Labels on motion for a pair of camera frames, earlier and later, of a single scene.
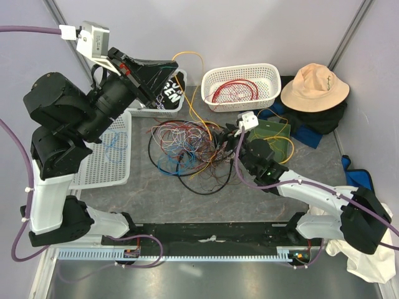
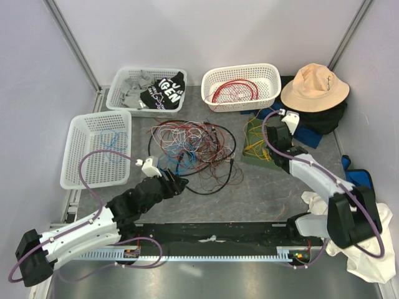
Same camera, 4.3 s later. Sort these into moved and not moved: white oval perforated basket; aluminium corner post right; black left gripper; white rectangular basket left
Moved: black left gripper
Not moved: white rectangular basket left; aluminium corner post right; white oval perforated basket
